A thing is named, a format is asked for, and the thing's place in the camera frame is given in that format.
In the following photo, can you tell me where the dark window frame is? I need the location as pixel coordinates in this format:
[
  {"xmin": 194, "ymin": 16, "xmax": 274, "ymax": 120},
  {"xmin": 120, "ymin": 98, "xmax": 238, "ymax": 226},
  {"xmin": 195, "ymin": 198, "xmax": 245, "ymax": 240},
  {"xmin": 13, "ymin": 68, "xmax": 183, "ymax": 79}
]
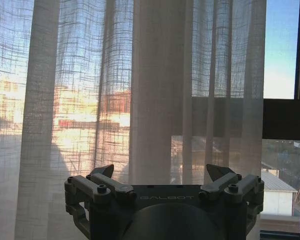
[{"xmin": 191, "ymin": 0, "xmax": 300, "ymax": 140}]

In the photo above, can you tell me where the sheer white curtain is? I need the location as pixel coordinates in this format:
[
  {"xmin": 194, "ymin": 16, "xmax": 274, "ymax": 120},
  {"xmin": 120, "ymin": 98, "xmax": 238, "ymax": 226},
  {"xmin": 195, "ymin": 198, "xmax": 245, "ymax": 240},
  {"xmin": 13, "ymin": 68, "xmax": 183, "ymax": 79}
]
[{"xmin": 0, "ymin": 0, "xmax": 268, "ymax": 240}]

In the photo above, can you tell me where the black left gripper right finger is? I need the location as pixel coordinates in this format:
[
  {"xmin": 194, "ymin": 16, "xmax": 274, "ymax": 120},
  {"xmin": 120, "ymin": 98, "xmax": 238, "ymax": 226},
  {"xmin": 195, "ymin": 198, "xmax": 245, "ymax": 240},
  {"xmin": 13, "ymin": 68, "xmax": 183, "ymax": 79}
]
[{"xmin": 198, "ymin": 163, "xmax": 265, "ymax": 233}]

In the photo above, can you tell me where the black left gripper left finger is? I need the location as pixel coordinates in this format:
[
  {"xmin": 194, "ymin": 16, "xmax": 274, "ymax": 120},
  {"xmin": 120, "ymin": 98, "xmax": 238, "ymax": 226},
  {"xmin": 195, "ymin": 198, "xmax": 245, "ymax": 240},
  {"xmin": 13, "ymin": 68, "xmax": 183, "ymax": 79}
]
[{"xmin": 63, "ymin": 163, "xmax": 137, "ymax": 235}]

